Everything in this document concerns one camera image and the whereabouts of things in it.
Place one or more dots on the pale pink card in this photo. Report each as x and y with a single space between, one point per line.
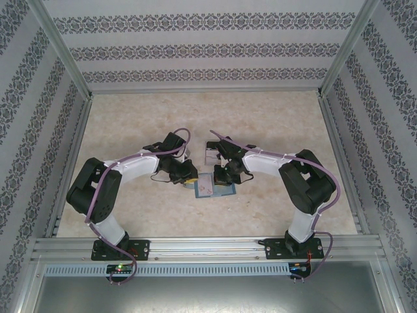
211 157

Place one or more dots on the light blue leather card holder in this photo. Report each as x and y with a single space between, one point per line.
224 192

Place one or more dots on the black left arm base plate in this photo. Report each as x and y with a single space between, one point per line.
143 249

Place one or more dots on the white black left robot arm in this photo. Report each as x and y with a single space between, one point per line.
137 168

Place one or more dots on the aluminium side rail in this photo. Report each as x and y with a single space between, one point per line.
71 163
342 163

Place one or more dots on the dark bordered grey card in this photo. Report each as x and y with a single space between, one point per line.
212 145

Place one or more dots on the aluminium frame post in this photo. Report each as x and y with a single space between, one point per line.
64 49
347 49

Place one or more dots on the grey metal sheet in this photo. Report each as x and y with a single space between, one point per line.
208 296

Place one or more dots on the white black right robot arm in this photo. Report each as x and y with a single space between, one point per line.
264 164

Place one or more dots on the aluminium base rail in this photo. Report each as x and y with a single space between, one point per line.
208 249

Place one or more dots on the aluminium frame leg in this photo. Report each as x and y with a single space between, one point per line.
27 287
391 287

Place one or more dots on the white pink VIP card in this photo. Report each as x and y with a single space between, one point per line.
205 184

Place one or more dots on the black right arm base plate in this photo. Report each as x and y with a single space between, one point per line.
272 249

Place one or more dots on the small controller board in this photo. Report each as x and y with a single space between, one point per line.
120 269
298 268

